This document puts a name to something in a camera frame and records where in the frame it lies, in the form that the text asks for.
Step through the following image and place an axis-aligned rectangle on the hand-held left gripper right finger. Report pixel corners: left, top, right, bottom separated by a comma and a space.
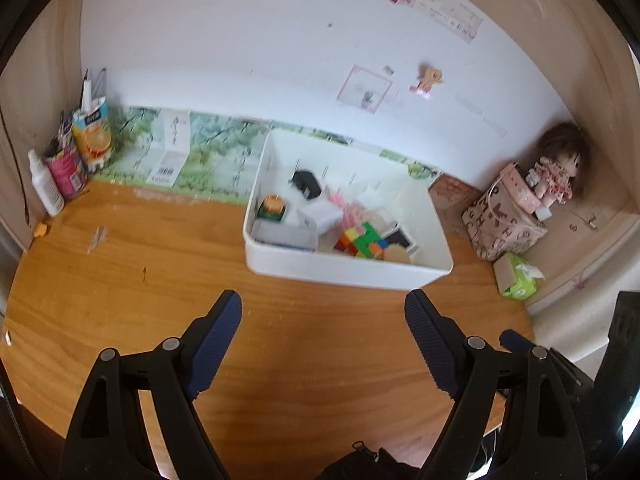
404, 289, 588, 480

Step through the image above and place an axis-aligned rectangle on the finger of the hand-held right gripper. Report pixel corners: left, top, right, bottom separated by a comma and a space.
500, 329, 596, 401

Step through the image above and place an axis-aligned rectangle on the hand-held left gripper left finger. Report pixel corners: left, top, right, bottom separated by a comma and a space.
59, 289, 243, 480

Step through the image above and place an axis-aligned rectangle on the round gold tin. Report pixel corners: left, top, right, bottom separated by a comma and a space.
382, 244, 412, 265

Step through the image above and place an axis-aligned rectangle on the white plastic storage bin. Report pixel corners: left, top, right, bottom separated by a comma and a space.
242, 127, 455, 292

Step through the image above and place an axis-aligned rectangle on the white digital clock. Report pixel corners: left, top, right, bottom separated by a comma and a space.
382, 227, 420, 256

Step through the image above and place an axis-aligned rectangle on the multicoloured puzzle cube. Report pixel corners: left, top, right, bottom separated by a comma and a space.
334, 221, 390, 261

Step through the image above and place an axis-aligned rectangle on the translucent plastic case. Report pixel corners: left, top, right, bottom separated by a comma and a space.
250, 219, 320, 252

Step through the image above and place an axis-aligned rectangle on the green bottle with gold cap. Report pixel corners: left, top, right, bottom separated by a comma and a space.
257, 195, 287, 222

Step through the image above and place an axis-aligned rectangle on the white charger plug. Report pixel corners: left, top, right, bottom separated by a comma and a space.
297, 199, 345, 235

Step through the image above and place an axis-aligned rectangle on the black charger plug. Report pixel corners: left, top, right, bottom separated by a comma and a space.
289, 170, 322, 200

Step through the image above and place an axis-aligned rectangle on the green tissue pack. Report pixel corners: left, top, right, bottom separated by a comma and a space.
492, 252, 546, 302

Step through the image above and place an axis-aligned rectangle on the printed canvas bag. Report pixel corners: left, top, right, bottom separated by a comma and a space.
461, 180, 548, 262

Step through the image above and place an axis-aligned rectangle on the black cloth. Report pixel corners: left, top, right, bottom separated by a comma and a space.
320, 440, 426, 480

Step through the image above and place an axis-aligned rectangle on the cardboard with red drawing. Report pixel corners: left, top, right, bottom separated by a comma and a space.
427, 172, 483, 236

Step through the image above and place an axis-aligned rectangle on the brown-haired rag doll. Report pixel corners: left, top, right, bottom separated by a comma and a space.
522, 121, 593, 211

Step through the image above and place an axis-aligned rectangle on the leaf print backsplash strip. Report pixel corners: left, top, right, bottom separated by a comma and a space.
95, 105, 443, 198

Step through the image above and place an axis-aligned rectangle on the pink can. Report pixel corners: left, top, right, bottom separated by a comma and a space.
42, 142, 90, 201

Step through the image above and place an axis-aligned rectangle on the white spray bottle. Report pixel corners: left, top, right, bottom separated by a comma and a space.
27, 149, 66, 218

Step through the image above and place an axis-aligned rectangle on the clear tape strip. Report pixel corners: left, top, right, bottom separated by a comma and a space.
455, 91, 508, 138

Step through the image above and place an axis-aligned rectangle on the orange juice carton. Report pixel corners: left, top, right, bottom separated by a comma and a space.
71, 107, 115, 173

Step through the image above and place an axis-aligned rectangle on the white blue tube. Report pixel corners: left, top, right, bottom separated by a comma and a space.
80, 69, 96, 111

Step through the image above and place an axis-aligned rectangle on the pink square wall sticker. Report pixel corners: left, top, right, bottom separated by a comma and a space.
336, 64, 393, 113

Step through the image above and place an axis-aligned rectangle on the paper wall note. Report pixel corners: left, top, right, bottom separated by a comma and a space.
400, 0, 485, 43

